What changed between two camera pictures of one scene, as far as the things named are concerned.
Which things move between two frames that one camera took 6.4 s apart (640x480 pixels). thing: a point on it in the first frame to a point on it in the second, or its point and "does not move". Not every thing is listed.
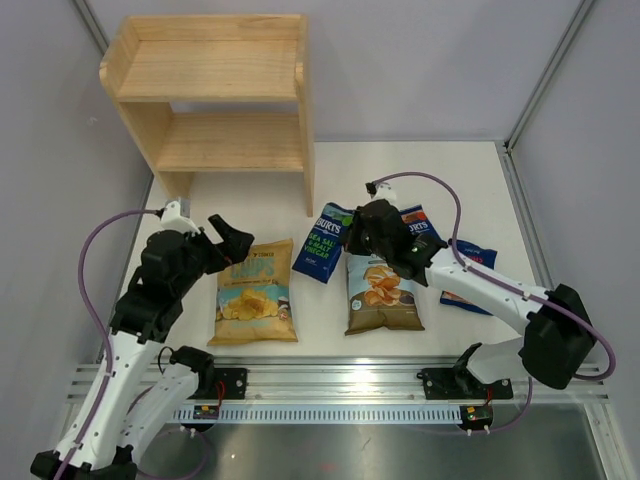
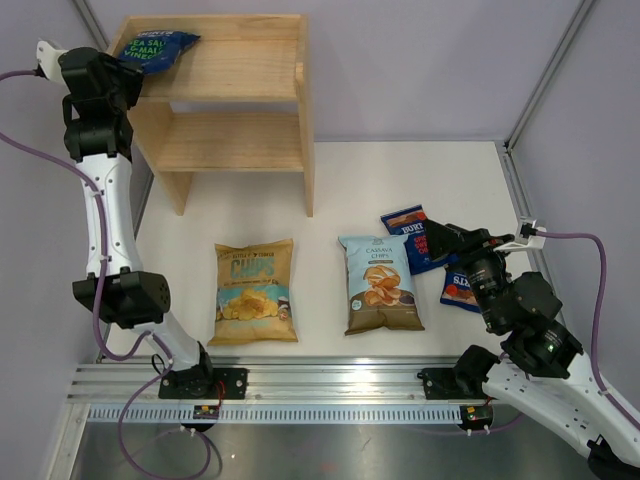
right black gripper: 352,241 to 475,243
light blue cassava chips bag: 379,298 does not move
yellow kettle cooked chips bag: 253,301 does not move
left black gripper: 232,250 to 129,73
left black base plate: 235,384 does not move
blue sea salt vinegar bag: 323,247 to 157,50
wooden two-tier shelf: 150,62 does not move
